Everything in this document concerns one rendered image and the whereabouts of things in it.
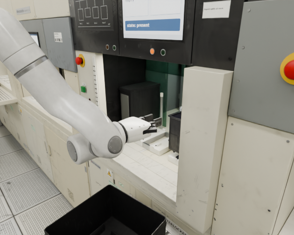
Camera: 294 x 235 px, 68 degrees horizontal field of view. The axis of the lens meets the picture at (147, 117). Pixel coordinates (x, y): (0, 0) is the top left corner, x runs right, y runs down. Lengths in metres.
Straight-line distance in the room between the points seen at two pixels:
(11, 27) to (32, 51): 0.06
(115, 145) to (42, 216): 1.76
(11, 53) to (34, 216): 1.85
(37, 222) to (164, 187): 1.45
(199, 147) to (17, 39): 0.53
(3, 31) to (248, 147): 0.65
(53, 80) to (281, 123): 0.55
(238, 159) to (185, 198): 0.24
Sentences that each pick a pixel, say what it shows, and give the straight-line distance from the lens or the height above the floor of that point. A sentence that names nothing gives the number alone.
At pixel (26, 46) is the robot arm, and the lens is 0.59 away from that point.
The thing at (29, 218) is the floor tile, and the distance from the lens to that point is 2.29.
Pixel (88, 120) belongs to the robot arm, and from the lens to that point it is 0.55.
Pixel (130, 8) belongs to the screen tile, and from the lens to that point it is 0.86.
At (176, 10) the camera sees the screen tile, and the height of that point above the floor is 1.55.
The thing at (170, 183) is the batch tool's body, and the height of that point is 0.87.
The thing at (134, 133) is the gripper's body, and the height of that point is 1.20.
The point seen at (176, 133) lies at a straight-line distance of 1.05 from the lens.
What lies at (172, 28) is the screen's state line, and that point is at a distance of 0.72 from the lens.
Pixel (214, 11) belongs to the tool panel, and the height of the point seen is 1.54.
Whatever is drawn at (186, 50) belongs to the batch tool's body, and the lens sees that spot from 0.69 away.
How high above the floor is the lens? 1.50
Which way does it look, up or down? 22 degrees down
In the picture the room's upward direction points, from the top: straight up
